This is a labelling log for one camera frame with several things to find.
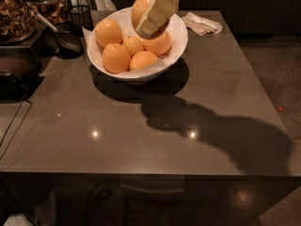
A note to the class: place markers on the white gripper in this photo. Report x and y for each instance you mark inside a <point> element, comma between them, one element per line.
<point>157,18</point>

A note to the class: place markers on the small hidden orange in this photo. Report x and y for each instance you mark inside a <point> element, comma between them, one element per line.
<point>134,44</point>

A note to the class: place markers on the white ceramic bowl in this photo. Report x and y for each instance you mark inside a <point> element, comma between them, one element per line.
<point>179,36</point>

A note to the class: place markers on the folded paper napkins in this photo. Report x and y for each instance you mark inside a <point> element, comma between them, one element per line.
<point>201,25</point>

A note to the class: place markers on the dark glass cup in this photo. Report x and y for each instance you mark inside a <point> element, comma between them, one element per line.
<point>68,41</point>

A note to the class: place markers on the large glass snack jar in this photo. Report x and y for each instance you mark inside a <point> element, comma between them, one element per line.
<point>16,22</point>

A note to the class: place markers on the black appliance on left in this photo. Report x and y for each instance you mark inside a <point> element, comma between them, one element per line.
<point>19,76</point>

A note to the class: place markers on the black wire mesh cup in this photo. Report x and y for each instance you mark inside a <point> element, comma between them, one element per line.
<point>80,15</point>

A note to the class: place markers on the white spoon handle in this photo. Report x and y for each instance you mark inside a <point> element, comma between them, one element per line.
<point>41,18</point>

